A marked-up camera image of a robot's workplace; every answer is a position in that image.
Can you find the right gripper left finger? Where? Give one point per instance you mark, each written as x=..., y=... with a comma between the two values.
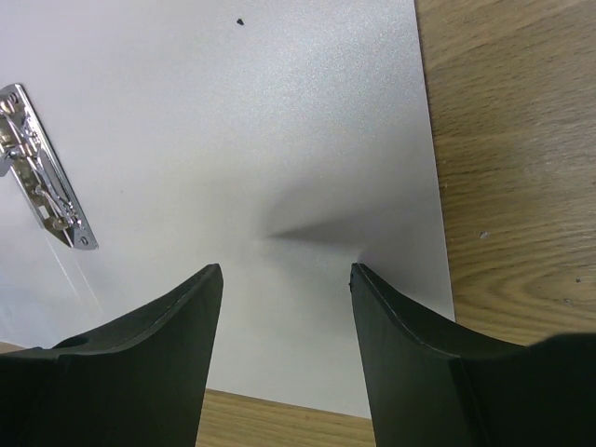
x=138, y=380

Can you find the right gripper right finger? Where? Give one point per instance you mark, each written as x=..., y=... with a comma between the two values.
x=433, y=382

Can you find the metal folder clip mechanism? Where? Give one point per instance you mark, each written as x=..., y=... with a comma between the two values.
x=28, y=154

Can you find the tan paper folder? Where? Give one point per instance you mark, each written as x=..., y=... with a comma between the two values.
x=282, y=140

